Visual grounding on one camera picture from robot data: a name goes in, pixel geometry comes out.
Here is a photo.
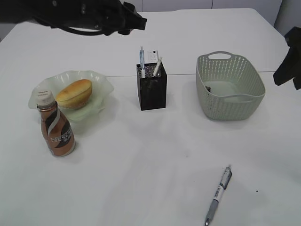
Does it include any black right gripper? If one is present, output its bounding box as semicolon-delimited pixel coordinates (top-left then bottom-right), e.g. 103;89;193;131
273;26;301;90

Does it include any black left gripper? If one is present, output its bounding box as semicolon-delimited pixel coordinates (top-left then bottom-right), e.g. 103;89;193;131
89;0;147;35

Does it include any white pen blue clip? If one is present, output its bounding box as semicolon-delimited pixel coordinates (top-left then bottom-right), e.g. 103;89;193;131
140;46;145;78

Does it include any transparent plastic ruler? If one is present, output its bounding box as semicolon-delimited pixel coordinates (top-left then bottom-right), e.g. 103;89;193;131
145;50;159;63

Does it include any white pen beige grip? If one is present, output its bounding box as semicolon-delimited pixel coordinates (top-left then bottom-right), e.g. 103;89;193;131
152;57;162;77

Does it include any yellow bread roll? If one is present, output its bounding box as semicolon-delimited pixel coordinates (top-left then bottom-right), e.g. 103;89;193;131
55;79;93;110

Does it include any grey paper ball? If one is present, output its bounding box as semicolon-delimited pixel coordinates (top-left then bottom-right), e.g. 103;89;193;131
205;86;211;92

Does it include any clear pen grey grip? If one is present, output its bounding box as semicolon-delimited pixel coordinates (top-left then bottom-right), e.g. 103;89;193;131
204;165;232;226

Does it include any brown Nescafe coffee bottle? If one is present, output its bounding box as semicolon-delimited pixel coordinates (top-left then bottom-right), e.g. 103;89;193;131
36;90;76;157

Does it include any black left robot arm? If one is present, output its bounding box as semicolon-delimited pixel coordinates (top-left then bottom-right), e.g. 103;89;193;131
0;0;147;36

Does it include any green plastic woven basket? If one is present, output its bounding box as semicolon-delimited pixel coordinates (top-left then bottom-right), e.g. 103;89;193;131
196;51;266;121

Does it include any translucent green wavy plate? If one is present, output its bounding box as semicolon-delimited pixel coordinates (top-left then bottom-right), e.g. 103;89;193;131
28;71;114;122

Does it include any black mesh pen holder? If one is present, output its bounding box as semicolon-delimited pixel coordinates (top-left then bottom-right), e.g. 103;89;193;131
136;63;167;111

